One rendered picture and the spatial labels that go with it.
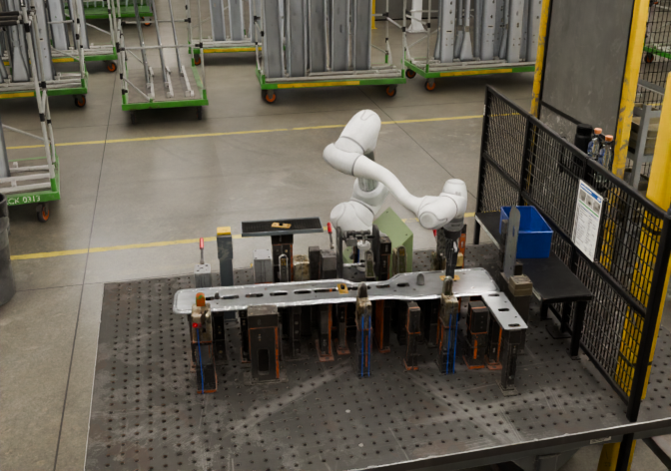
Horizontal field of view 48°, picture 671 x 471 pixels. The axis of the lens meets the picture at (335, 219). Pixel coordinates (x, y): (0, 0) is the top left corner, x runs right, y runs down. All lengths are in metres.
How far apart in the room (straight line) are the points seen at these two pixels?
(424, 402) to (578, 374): 0.69
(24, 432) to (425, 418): 2.21
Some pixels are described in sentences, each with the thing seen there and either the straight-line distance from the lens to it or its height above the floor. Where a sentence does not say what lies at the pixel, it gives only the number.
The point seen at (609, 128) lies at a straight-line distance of 5.28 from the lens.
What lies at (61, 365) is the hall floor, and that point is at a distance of 4.77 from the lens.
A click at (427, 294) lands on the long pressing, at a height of 1.00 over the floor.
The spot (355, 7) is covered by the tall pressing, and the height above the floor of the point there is 1.13.
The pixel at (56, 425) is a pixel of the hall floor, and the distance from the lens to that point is 4.32.
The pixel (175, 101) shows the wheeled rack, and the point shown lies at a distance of 9.11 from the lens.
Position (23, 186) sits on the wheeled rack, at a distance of 6.72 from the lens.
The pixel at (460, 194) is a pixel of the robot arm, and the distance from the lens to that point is 3.10.
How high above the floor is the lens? 2.57
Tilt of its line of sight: 24 degrees down
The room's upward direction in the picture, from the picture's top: straight up
